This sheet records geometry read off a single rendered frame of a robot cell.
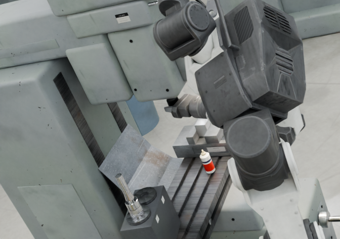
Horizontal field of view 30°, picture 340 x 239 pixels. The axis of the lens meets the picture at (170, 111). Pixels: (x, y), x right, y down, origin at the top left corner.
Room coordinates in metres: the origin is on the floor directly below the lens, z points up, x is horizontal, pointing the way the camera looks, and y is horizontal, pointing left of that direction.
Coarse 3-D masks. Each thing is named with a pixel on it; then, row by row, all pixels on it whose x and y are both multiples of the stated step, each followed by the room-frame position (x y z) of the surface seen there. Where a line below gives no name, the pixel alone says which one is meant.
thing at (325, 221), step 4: (320, 212) 1.98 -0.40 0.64; (324, 212) 1.97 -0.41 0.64; (328, 212) 1.98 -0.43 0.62; (320, 216) 1.96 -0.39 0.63; (324, 216) 1.95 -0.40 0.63; (328, 216) 1.97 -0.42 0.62; (332, 216) 1.96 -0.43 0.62; (336, 216) 1.95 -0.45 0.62; (320, 220) 1.95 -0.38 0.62; (324, 220) 1.95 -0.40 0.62; (328, 220) 1.95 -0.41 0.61; (332, 220) 1.95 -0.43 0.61; (336, 220) 1.94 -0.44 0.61; (320, 224) 1.95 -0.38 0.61; (324, 224) 1.94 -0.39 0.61; (328, 224) 1.95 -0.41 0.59
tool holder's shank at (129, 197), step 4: (116, 176) 1.81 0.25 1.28; (120, 176) 1.81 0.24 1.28; (120, 180) 1.80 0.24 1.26; (124, 180) 1.81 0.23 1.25; (120, 184) 1.81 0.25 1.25; (124, 184) 1.81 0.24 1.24; (124, 188) 1.80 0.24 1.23; (128, 188) 1.81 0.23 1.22; (124, 192) 1.81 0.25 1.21; (128, 192) 1.81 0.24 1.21; (124, 196) 1.81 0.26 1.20; (128, 196) 1.80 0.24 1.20; (132, 196) 1.81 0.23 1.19; (128, 200) 1.80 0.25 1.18; (132, 200) 1.81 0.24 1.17
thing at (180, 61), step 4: (176, 60) 2.15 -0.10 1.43; (180, 60) 2.14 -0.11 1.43; (180, 64) 2.14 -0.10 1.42; (184, 64) 2.13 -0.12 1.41; (180, 68) 2.15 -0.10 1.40; (184, 68) 2.14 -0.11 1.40; (180, 72) 2.15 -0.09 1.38; (184, 72) 2.14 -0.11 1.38; (184, 76) 2.15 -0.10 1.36; (184, 80) 2.15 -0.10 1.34
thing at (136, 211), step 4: (136, 204) 1.80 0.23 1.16; (140, 204) 1.81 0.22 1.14; (128, 208) 1.80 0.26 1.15; (132, 208) 1.79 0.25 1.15; (136, 208) 1.79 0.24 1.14; (140, 208) 1.80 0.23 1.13; (132, 212) 1.80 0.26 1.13; (136, 212) 1.79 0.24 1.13; (140, 212) 1.80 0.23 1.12; (132, 216) 1.80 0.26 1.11; (136, 216) 1.79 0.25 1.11; (140, 216) 1.79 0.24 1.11
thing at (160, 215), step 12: (144, 192) 1.93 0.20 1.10; (156, 192) 1.91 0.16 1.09; (144, 204) 1.86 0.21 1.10; (156, 204) 1.84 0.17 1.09; (168, 204) 1.91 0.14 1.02; (144, 216) 1.79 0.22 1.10; (156, 216) 1.79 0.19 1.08; (168, 216) 1.87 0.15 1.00; (132, 228) 1.77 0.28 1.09; (144, 228) 1.75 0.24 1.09; (156, 228) 1.76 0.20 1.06; (168, 228) 1.83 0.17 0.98
